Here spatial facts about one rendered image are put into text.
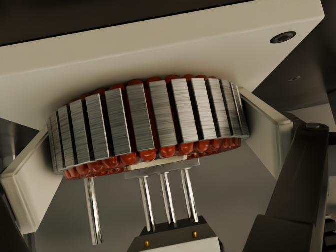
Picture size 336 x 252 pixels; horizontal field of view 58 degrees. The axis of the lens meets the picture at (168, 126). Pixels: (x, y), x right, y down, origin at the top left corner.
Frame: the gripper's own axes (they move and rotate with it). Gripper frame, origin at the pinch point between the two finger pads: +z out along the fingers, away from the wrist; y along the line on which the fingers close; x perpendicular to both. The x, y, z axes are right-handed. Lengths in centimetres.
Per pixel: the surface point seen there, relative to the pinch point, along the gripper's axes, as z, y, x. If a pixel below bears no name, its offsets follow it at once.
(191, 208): 9.6, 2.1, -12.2
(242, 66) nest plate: -1.8, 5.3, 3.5
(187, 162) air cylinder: 10.0, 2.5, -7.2
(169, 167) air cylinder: 9.9, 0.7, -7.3
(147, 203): 10.2, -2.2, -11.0
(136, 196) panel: 20.1, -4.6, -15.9
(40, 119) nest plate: 0.8, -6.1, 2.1
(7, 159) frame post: 17.9, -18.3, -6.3
